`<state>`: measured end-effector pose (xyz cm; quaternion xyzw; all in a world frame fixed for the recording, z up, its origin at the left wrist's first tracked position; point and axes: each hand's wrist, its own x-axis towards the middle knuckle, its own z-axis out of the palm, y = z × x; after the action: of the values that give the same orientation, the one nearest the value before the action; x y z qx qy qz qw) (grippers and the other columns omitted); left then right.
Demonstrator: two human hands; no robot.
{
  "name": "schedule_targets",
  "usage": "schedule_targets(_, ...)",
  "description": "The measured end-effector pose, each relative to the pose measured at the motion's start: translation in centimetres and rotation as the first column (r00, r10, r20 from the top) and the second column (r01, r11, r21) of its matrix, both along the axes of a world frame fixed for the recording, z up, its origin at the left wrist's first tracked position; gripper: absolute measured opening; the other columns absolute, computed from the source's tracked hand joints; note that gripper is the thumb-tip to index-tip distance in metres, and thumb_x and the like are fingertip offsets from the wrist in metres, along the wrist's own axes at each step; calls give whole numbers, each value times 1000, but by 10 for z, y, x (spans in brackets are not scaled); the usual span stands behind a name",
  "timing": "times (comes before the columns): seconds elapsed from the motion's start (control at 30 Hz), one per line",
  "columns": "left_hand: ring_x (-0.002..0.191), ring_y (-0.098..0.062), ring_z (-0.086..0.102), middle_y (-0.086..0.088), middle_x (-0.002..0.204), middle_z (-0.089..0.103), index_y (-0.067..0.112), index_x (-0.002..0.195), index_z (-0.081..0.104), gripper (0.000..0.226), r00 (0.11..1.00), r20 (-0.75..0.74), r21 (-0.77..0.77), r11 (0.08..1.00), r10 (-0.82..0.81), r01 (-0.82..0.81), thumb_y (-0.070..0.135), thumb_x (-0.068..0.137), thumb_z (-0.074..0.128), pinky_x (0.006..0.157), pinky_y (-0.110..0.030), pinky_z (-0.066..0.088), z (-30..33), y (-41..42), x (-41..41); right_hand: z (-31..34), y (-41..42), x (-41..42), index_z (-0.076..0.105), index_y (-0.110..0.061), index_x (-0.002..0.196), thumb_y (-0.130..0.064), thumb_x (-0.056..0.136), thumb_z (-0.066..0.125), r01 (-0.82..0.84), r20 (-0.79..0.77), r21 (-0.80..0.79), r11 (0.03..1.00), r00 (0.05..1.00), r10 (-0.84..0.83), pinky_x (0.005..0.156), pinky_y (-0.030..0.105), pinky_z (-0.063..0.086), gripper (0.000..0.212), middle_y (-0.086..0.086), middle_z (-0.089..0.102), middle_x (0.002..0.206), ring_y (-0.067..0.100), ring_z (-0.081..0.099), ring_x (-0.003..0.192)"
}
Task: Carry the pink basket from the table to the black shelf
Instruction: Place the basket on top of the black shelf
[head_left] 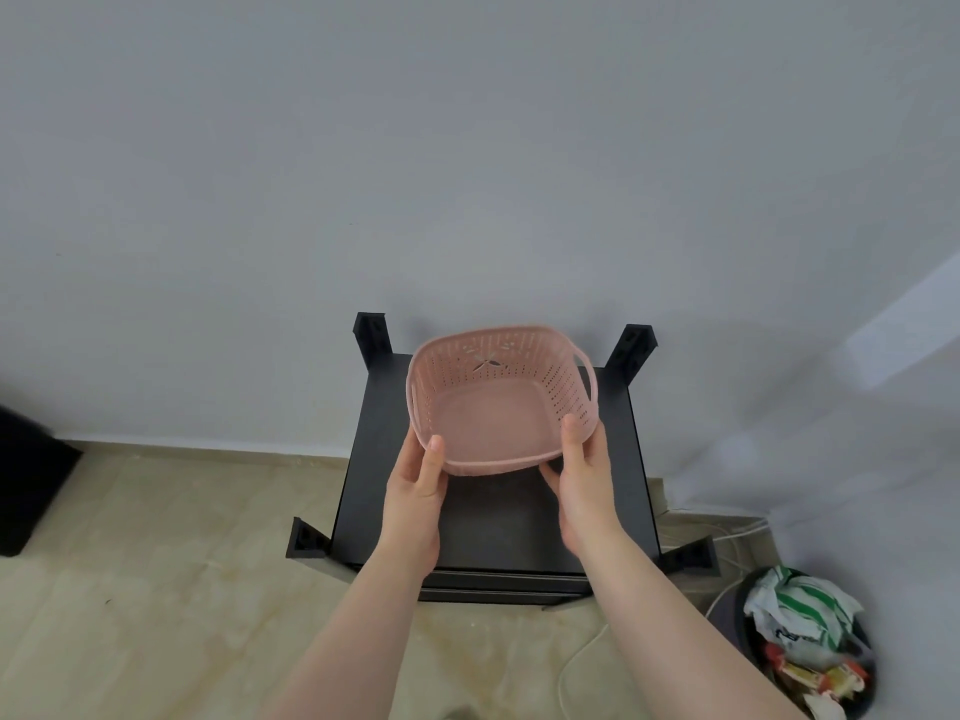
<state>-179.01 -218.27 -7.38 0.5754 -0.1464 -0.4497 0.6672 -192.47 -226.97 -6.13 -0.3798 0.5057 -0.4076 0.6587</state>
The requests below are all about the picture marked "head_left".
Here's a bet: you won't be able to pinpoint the person's right hand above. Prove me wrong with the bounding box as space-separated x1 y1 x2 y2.
538 413 628 557

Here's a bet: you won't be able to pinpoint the person's left hand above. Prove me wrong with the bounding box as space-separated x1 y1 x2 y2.
378 424 450 582

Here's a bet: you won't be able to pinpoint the pink perforated plastic basket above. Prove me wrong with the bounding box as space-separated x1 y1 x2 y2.
406 322 601 478

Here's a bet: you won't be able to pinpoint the person's right forearm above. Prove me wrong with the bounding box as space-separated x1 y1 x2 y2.
564 526 810 720

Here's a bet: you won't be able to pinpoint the person's left forearm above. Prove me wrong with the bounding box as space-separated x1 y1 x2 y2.
260 538 442 720

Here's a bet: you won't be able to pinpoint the black shelf rack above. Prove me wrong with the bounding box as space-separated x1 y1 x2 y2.
284 311 721 610

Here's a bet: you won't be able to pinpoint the black waste bin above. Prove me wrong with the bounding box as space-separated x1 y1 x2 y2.
736 565 879 720

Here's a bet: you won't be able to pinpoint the white green plastic bag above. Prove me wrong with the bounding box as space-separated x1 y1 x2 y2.
743 565 865 672

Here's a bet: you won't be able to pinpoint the crumpled snack wrappers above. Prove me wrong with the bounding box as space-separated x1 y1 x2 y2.
763 643 871 720

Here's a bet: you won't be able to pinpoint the black furniture piece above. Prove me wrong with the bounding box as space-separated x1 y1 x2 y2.
0 405 84 558

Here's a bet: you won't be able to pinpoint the white cable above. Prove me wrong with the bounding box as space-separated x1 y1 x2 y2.
556 517 771 713

